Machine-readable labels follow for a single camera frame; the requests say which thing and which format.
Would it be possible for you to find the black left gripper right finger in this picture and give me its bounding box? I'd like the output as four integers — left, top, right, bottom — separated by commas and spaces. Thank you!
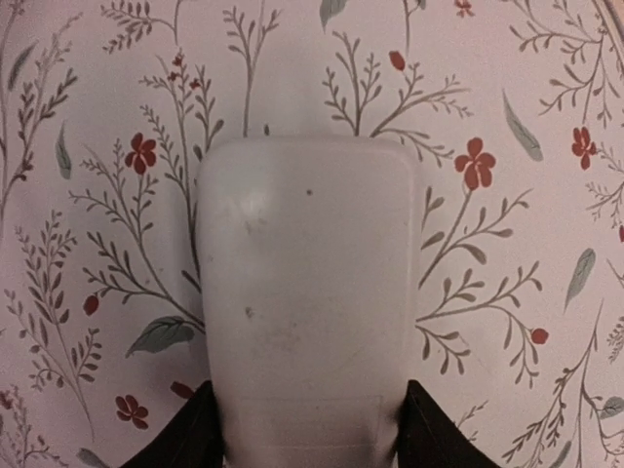
396, 379, 497, 468

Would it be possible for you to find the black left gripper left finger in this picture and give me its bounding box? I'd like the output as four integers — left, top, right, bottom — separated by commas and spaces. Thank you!
122, 380, 225, 468

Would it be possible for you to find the white air conditioner remote control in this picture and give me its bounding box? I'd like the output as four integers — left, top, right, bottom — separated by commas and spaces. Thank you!
197, 136, 420, 467

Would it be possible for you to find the floral patterned table cloth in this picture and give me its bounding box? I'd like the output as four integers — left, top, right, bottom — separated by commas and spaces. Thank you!
1, 1, 623, 467

